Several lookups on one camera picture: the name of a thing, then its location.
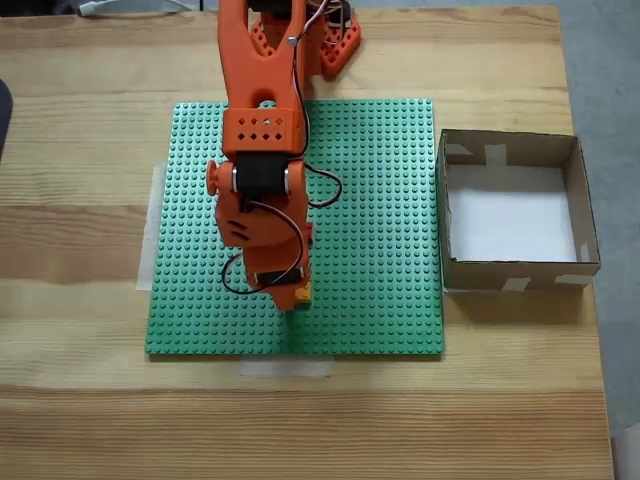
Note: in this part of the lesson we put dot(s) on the black rounded device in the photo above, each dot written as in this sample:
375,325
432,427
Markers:
4,115

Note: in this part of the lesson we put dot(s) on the red lego block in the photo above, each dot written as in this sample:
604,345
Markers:
311,232

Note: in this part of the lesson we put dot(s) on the open cardboard box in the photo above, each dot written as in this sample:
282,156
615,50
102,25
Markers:
510,220

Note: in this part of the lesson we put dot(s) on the masking tape strip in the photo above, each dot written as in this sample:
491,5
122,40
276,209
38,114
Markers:
147,250
285,368

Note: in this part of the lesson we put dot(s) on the yellow lego block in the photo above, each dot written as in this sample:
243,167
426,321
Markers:
306,290

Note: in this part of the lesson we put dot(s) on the green lego baseplate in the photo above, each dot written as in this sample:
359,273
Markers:
375,250

